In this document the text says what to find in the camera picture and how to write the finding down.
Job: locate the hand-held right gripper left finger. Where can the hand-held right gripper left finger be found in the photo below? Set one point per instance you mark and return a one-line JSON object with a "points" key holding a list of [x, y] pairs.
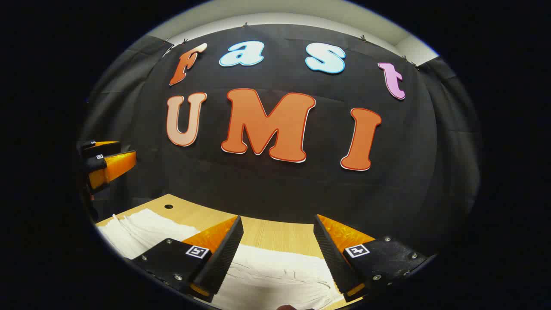
{"points": [[221, 258]]}

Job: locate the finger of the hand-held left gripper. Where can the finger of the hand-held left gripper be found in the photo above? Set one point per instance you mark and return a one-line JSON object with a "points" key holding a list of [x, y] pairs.
{"points": [[114, 168], [103, 149]]}

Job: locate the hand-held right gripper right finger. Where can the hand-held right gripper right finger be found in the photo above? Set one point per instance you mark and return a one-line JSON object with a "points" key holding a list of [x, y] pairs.
{"points": [[333, 254]]}

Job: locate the black backdrop cloth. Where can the black backdrop cloth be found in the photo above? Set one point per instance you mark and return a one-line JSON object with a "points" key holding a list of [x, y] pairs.
{"points": [[301, 189]]}

